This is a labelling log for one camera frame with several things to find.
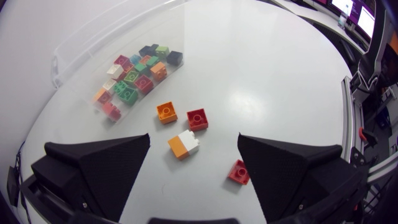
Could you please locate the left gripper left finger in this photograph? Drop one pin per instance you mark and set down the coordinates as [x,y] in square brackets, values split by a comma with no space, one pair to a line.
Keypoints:
[102,168]

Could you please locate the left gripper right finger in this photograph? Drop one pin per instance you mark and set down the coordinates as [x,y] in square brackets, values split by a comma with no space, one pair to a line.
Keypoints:
[286,174]

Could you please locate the clear plastic container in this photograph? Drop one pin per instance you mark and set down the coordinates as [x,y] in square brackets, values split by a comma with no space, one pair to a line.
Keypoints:
[93,46]

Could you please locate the white toy brick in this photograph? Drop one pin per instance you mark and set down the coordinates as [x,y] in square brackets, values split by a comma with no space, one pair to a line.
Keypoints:
[189,141]
[115,71]
[109,85]

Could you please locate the light green toy brick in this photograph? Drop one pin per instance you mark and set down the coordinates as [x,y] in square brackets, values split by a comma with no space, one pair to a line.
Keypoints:
[162,51]
[131,77]

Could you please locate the dark red toy brick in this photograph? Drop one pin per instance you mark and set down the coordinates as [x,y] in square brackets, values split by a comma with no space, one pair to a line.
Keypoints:
[121,60]

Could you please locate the blue toy brick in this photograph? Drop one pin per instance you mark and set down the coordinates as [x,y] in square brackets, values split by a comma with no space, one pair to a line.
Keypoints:
[135,59]

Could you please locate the black toy brick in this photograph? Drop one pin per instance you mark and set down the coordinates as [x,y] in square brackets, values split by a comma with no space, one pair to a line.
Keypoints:
[174,58]
[146,50]

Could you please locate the lit computer screen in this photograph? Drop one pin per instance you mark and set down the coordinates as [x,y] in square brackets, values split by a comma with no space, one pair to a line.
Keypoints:
[343,5]
[366,21]

